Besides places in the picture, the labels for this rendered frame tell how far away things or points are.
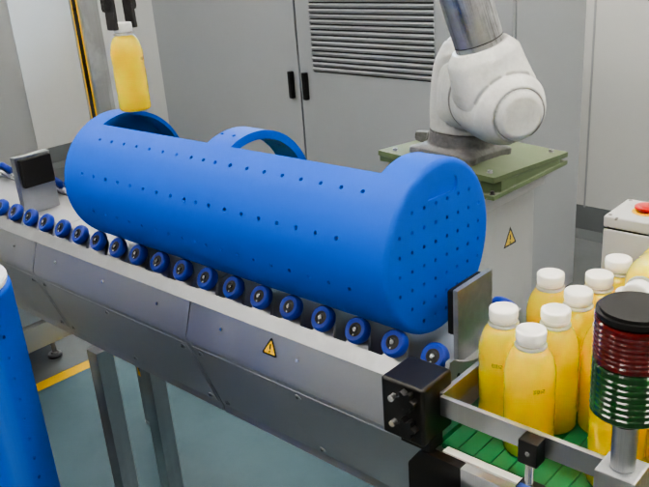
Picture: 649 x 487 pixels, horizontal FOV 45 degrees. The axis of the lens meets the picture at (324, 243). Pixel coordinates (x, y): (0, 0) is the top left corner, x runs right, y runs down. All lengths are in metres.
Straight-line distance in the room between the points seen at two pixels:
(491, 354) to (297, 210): 0.38
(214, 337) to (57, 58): 5.20
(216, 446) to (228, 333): 1.26
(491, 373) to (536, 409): 0.09
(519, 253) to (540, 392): 0.95
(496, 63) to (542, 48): 1.40
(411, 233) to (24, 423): 0.80
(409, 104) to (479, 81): 1.54
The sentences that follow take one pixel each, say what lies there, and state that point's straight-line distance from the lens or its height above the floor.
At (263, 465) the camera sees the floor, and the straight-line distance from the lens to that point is 2.60.
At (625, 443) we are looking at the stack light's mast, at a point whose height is 1.13.
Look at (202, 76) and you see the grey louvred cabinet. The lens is 4.07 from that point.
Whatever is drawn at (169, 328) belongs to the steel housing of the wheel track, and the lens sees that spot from 1.62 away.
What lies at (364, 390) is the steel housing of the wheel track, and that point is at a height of 0.87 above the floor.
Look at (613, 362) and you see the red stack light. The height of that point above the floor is 1.22.
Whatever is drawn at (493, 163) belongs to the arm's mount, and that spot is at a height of 1.05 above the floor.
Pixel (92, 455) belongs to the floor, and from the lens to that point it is 2.81.
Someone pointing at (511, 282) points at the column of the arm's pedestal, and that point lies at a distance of 1.95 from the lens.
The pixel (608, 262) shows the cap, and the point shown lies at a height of 1.08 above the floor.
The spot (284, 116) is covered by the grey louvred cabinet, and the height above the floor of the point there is 0.80.
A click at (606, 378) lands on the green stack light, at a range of 0.69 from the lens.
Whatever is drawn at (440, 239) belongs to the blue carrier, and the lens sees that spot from 1.23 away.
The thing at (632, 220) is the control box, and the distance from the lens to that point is 1.35.
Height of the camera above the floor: 1.56
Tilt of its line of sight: 22 degrees down
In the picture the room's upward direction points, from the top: 4 degrees counter-clockwise
